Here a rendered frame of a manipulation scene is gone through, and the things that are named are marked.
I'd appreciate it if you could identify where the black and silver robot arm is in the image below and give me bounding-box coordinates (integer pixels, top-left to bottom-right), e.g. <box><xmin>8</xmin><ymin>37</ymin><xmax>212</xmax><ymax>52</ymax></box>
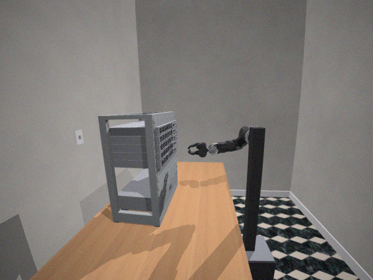
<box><xmin>209</xmin><ymin>126</ymin><xmax>250</xmax><ymax>155</ymax></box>

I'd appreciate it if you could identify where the grey server rack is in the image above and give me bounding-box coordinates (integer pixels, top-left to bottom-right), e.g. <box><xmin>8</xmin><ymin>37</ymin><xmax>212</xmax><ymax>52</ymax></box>
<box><xmin>98</xmin><ymin>112</ymin><xmax>178</xmax><ymax>227</ymax></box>

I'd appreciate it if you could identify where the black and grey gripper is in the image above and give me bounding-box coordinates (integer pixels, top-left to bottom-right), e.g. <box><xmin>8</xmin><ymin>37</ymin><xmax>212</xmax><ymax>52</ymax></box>
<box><xmin>188</xmin><ymin>142</ymin><xmax>215</xmax><ymax>158</ymax></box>

